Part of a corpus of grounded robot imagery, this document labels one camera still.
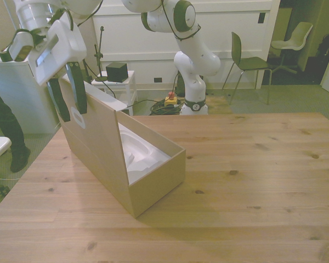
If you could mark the black wall plate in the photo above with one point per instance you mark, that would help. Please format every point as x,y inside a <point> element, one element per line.
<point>261,18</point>

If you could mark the small black mic stand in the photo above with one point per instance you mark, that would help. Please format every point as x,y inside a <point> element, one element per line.
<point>101,54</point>

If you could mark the black cube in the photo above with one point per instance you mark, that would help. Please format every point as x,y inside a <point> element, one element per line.
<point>116,72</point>

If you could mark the grey wrist camera bar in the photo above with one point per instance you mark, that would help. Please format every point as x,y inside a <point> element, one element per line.
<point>45,54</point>

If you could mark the white cabinet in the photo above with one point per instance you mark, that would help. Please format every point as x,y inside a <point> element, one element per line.
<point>22,90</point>

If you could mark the black tripod stand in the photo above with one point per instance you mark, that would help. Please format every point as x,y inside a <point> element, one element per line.
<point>87,71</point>

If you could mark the white moulded foam insert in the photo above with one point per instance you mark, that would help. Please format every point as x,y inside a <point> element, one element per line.
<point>142,156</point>

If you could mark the white side table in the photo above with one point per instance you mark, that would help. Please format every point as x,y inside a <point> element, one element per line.
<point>131,79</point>

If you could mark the white swivel chair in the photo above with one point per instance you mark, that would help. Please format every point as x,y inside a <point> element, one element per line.
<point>297,38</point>

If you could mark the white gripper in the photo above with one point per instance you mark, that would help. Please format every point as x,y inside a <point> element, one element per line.
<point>68,43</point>

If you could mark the dark chair with metal legs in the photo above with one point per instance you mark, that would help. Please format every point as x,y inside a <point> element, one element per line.
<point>252,63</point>

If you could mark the wall power outlet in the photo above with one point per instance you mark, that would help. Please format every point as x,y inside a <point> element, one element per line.
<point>158,80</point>

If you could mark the yellow emergency stop button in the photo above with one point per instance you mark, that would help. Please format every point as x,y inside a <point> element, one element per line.
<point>170,100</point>

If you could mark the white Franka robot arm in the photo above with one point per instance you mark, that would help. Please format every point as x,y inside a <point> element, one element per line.
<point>192,63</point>

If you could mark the brown cardboard box with lid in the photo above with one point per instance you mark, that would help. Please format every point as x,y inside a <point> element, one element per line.
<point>98,142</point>

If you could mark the person leg in dark trousers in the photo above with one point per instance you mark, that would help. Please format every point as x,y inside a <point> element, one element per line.
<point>5,115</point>

